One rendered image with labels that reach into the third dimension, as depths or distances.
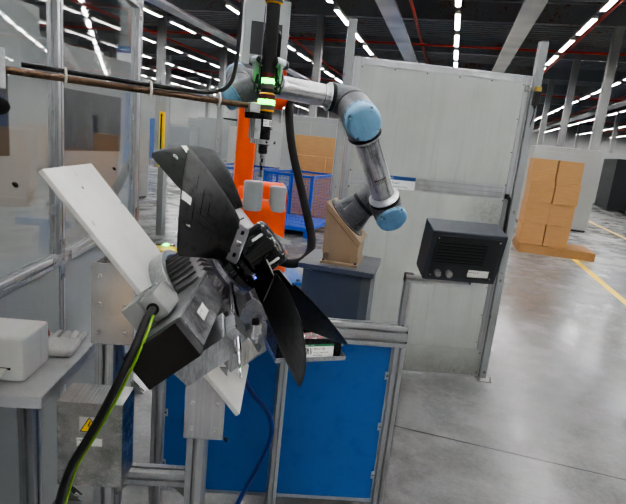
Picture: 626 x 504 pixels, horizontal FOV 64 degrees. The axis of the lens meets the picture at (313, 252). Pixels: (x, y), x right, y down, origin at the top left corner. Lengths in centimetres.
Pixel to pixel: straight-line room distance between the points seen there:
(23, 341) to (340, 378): 107
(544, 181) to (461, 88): 613
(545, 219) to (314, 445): 778
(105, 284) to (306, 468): 116
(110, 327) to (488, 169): 260
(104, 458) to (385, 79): 254
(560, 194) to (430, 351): 619
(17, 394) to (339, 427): 114
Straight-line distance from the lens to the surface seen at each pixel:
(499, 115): 337
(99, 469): 138
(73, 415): 133
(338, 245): 200
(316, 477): 211
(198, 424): 136
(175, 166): 132
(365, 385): 192
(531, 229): 936
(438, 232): 171
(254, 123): 130
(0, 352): 136
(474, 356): 365
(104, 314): 129
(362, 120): 164
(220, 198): 110
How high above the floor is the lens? 147
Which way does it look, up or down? 12 degrees down
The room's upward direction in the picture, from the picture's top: 6 degrees clockwise
